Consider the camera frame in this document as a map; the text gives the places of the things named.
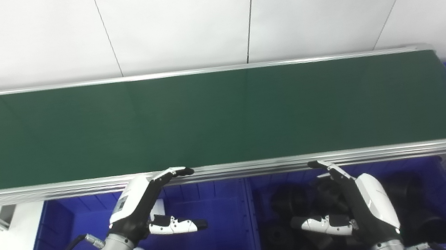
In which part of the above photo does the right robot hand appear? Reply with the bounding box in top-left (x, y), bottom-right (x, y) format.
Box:
top-left (281, 149), bottom-right (404, 250)

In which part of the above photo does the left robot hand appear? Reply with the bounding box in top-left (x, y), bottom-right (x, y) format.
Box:
top-left (101, 163), bottom-right (210, 250)

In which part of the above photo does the black cylindrical part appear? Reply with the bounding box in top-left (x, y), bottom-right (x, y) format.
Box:
top-left (303, 228), bottom-right (337, 250)
top-left (385, 170), bottom-right (426, 211)
top-left (312, 173), bottom-right (349, 218)
top-left (269, 183), bottom-right (313, 220)
top-left (264, 221), bottom-right (301, 250)
top-left (407, 206), bottom-right (446, 247)

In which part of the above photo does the blue bin with white parts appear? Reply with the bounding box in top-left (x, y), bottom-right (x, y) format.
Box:
top-left (9, 169), bottom-right (256, 250)

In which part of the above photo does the green conveyor belt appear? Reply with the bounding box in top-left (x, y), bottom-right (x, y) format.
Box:
top-left (0, 22), bottom-right (446, 212)
top-left (0, 16), bottom-right (446, 230)

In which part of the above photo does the white smooth ring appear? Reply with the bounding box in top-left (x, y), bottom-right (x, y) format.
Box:
top-left (148, 198), bottom-right (166, 220)

